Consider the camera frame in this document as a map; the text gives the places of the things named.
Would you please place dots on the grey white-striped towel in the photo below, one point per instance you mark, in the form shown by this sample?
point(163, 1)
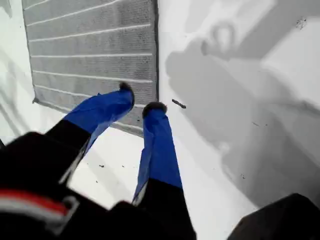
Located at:
point(87, 50)

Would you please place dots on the small dark debris piece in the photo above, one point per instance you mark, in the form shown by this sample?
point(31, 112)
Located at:
point(178, 103)

